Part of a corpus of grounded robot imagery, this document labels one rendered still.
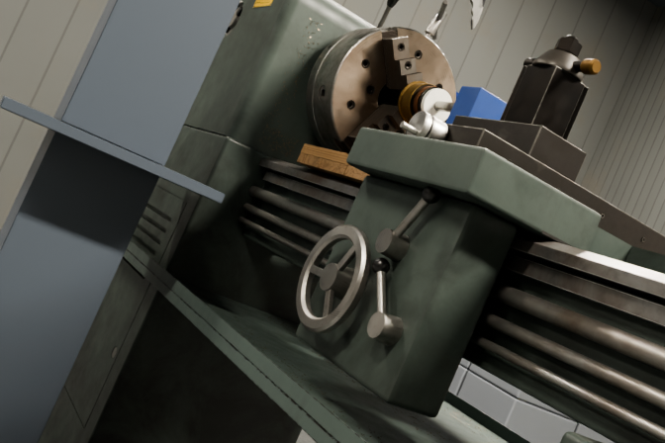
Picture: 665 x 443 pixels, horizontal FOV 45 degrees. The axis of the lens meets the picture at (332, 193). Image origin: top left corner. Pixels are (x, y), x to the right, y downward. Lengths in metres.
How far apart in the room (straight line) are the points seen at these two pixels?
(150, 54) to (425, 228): 0.69
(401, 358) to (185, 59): 0.77
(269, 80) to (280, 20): 0.13
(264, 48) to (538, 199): 0.93
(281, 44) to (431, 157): 0.83
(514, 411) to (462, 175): 3.05
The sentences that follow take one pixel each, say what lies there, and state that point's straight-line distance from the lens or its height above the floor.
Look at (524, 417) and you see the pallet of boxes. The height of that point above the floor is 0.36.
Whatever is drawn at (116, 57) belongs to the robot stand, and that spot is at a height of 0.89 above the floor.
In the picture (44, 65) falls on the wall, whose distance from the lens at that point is 4.49.
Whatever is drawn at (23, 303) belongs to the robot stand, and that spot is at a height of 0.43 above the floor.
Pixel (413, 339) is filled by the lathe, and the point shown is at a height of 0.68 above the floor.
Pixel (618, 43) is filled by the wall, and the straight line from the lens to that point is 5.98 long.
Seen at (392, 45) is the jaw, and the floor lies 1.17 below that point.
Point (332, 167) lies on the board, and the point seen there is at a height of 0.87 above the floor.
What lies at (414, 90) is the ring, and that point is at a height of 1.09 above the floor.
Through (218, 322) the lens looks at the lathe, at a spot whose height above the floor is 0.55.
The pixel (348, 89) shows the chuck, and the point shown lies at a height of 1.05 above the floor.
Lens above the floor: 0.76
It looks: 3 degrees up
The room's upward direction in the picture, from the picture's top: 24 degrees clockwise
